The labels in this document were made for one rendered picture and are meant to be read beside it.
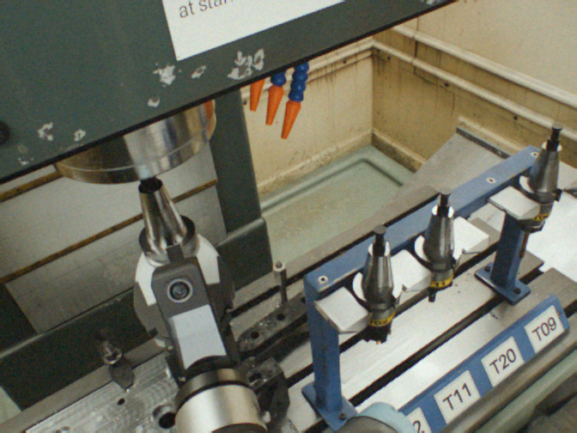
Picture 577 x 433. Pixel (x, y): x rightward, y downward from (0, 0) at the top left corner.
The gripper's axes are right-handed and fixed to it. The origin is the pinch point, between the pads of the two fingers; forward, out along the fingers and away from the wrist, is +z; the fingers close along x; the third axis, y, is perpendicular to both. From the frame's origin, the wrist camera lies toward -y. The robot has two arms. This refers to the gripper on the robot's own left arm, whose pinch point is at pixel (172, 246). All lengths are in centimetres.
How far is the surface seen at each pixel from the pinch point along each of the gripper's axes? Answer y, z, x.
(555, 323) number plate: 42, -5, 60
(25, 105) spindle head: -31.8, -22.8, -2.9
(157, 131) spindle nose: -20.3, -8.6, 2.3
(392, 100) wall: 53, 94, 79
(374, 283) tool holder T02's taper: 9.9, -7.0, 22.5
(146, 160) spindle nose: -18.1, -8.9, 0.8
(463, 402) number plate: 42, -12, 37
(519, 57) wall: 23, 52, 90
